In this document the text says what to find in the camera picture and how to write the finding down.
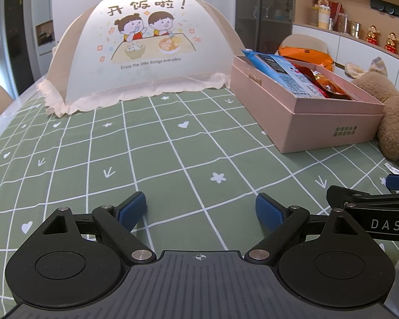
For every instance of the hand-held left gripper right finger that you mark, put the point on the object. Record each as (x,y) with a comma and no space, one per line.
(269,211)

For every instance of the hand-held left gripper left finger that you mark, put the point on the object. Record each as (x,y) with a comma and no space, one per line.
(132,211)

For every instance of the pink cardboard box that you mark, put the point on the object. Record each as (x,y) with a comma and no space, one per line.
(319,129)

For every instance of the red chicken leg packet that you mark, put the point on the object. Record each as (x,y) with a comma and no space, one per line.
(332,89)

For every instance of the blue white snack packet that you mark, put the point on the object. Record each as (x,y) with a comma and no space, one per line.
(279,69)

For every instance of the white fabric tag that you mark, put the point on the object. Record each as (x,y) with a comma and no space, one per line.
(397,170)

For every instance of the green grid tablecloth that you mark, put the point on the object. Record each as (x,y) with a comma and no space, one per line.
(186,159)

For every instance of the printed mesh food cover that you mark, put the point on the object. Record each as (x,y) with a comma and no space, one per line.
(146,73)

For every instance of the red gold figurine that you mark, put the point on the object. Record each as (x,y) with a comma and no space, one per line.
(372,35)
(391,43)

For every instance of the white sideboard cabinet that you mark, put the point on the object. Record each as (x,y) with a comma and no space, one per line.
(352,50)

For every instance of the orange bag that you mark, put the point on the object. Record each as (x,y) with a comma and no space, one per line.
(302,55)

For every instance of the brown glass jar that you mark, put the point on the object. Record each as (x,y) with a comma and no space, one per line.
(342,23)

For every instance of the yellow white jar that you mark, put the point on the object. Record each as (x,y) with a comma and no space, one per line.
(324,18)

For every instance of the dark glass cabinet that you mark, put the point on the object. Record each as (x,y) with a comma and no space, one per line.
(262,10)

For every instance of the dark door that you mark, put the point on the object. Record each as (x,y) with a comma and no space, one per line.
(18,40)

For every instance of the black wall rack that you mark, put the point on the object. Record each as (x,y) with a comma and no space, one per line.
(387,6)

